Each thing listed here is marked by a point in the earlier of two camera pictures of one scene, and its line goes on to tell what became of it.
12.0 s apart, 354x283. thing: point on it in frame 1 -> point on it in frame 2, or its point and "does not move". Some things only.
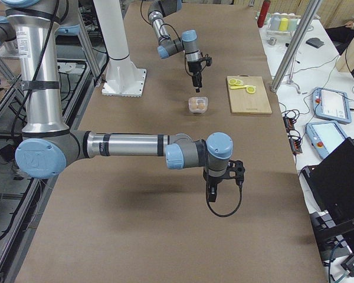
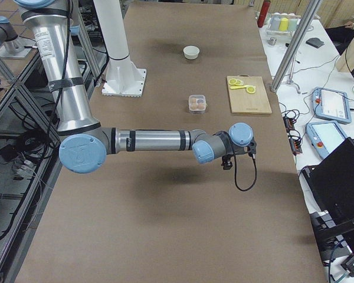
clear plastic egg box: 198,104 does not move
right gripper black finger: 211,192 -> 227,166
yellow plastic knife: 241,86 does not move
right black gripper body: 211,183 -> 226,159
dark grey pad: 315,42 does not move
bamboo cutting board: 243,102 does not move
